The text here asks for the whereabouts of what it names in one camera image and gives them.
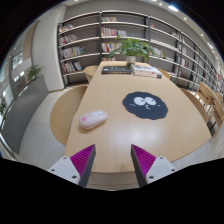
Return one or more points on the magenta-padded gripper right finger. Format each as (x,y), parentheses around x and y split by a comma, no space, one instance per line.
(155,168)

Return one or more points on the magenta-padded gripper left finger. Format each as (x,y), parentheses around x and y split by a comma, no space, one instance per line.
(71,168)

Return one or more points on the pale pink computer mouse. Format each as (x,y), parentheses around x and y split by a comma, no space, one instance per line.
(93,119)

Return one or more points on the dark cartoon-face mouse pad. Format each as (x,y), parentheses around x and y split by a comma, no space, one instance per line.
(145,108)

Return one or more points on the light wooden round-back chair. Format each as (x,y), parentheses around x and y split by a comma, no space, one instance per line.
(195,103)
(66,113)
(90,71)
(165,73)

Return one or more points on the wooden slat-back chair group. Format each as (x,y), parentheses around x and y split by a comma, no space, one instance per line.
(210,100)

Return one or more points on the white red-edged book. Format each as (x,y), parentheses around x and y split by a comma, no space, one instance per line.
(148,75)

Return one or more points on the white illustrated book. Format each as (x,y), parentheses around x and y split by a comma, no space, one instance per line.
(145,69)

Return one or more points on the leafy green indoor plant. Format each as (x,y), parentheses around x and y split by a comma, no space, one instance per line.
(34,71)

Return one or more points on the black hardcover book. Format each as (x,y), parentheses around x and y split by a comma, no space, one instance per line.
(116,70)

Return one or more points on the green plant in white pot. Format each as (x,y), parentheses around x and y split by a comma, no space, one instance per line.
(131,48)

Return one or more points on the grey shelf unit with books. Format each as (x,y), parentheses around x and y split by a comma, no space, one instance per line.
(86,36)

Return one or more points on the round ceiling lights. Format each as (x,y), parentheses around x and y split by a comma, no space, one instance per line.
(173,8)

